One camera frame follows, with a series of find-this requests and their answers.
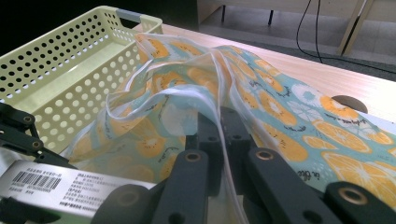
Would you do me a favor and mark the black cable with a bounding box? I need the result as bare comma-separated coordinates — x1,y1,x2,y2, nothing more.
294,0,396,75
315,0,323,63

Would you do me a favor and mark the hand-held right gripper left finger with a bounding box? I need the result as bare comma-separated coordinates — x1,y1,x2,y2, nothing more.
185,111,224,197

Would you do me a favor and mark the white table mat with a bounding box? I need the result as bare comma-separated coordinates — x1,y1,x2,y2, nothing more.
361,111,396,135

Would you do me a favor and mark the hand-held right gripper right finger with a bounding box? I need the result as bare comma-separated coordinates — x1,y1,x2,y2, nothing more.
221,106,260,196

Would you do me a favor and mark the tall green and white box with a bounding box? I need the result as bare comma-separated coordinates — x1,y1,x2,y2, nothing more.
0,159,157,219

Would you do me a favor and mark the pale yellow perforated plastic basket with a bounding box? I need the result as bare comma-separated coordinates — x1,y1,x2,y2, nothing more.
0,5,163,155

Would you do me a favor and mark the orange slice print fabric bag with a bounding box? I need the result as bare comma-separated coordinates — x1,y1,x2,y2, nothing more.
62,32,396,224

